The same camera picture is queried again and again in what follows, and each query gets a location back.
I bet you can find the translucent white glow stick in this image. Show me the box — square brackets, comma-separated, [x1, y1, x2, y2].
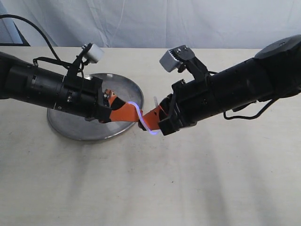
[128, 101, 159, 135]

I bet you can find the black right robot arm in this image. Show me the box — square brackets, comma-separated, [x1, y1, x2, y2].
[138, 35, 301, 136]

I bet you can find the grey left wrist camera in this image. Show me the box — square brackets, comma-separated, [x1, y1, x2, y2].
[82, 43, 104, 64]

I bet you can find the white backdrop cloth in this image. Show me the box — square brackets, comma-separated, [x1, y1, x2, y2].
[0, 0, 301, 48]

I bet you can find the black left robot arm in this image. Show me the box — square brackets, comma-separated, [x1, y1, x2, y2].
[0, 53, 140, 123]

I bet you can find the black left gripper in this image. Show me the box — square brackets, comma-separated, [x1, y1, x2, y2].
[54, 66, 139, 123]

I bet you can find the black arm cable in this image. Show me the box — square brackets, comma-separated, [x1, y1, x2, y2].
[208, 70, 283, 120]
[0, 14, 87, 78]

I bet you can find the round steel plate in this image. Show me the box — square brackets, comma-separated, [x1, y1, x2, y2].
[47, 73, 144, 141]

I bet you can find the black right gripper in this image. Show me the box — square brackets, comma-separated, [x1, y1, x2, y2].
[138, 57, 211, 136]

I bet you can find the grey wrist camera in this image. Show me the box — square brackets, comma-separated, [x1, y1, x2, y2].
[159, 45, 195, 73]
[82, 43, 104, 64]

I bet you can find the dark frame behind table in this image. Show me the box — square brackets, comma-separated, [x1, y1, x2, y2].
[0, 14, 30, 46]

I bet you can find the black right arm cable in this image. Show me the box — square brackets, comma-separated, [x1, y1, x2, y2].
[208, 70, 283, 120]

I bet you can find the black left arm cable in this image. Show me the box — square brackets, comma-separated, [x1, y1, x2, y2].
[0, 14, 87, 78]

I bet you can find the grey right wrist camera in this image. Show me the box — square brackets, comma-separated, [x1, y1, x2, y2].
[159, 45, 195, 73]

